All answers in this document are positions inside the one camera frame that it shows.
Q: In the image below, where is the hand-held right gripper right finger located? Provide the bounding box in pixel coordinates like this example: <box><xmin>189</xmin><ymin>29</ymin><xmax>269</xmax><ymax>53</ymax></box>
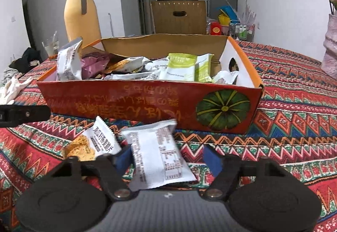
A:
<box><xmin>203</xmin><ymin>144</ymin><xmax>287</xmax><ymax>199</ymax></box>

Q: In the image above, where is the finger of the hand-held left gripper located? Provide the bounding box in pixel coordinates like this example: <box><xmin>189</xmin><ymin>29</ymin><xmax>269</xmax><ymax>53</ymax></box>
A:
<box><xmin>0</xmin><ymin>105</ymin><xmax>51</xmax><ymax>128</ymax></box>

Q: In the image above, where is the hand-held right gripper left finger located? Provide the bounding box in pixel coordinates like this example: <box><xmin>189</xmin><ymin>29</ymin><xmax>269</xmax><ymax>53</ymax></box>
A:
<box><xmin>53</xmin><ymin>144</ymin><xmax>137</xmax><ymax>201</ymax></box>

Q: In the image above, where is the orange cardboard box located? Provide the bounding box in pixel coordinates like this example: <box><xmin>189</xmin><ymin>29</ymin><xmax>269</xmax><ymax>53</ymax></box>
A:
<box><xmin>36</xmin><ymin>33</ymin><xmax>264</xmax><ymax>135</ymax></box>

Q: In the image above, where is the pink crown print snack packet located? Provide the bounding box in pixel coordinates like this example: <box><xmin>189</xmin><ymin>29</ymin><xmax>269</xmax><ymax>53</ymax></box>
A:
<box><xmin>81</xmin><ymin>52</ymin><xmax>111</xmax><ymax>79</ymax></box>

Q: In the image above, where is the gold oat crisp packet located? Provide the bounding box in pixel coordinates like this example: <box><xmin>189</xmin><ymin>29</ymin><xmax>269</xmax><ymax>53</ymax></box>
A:
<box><xmin>104</xmin><ymin>56</ymin><xmax>152</xmax><ymax>75</ymax></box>

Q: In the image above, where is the white cotton glove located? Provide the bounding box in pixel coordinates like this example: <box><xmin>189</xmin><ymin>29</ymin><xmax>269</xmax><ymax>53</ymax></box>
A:
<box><xmin>0</xmin><ymin>76</ymin><xmax>33</xmax><ymax>105</ymax></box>

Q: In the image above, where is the white orange crisp packet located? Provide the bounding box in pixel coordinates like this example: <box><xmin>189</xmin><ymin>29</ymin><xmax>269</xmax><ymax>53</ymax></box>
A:
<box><xmin>63</xmin><ymin>116</ymin><xmax>122</xmax><ymax>162</ymax></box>

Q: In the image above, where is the black bag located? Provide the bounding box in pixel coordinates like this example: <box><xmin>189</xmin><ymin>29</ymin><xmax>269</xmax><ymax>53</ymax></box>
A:
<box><xmin>9</xmin><ymin>47</ymin><xmax>43</xmax><ymax>73</ymax></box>

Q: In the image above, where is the glass cup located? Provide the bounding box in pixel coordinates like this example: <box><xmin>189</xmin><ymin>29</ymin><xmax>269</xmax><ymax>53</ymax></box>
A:
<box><xmin>42</xmin><ymin>31</ymin><xmax>60</xmax><ymax>60</ymax></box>

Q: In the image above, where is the small white snack packet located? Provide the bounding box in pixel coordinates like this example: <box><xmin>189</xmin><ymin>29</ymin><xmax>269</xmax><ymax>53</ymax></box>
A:
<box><xmin>212</xmin><ymin>70</ymin><xmax>239</xmax><ymax>85</ymax></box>

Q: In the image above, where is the yellow green snack packet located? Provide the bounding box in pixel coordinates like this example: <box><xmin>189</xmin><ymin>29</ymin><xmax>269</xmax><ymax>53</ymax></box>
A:
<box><xmin>195</xmin><ymin>54</ymin><xmax>214</xmax><ymax>83</ymax></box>

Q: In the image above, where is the yellow thermos jug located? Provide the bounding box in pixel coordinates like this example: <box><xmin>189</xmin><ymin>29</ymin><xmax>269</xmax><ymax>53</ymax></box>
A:
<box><xmin>64</xmin><ymin>0</ymin><xmax>103</xmax><ymax>44</ymax></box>

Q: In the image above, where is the red box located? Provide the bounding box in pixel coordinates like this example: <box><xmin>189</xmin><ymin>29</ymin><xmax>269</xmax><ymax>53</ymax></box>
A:
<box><xmin>210</xmin><ymin>22</ymin><xmax>222</xmax><ymax>36</ymax></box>

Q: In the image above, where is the wooden chair back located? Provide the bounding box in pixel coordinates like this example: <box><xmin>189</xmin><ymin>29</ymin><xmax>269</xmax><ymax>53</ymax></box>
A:
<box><xmin>151</xmin><ymin>0</ymin><xmax>207</xmax><ymax>35</ymax></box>

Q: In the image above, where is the blue plastic item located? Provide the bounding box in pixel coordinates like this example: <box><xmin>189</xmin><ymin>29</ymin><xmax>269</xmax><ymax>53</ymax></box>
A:
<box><xmin>216</xmin><ymin>6</ymin><xmax>237</xmax><ymax>22</ymax></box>

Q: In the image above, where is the pink translucent decoration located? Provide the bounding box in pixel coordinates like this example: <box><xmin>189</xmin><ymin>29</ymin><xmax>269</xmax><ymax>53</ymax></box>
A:
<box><xmin>238</xmin><ymin>0</ymin><xmax>257</xmax><ymax>25</ymax></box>

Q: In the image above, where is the pink textured vase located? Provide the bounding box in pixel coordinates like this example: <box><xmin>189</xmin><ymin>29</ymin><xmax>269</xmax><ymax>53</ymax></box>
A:
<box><xmin>321</xmin><ymin>13</ymin><xmax>337</xmax><ymax>76</ymax></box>

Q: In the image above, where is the wire rack with bottles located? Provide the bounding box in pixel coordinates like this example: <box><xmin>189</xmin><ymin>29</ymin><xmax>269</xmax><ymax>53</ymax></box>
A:
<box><xmin>229</xmin><ymin>22</ymin><xmax>255</xmax><ymax>42</ymax></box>

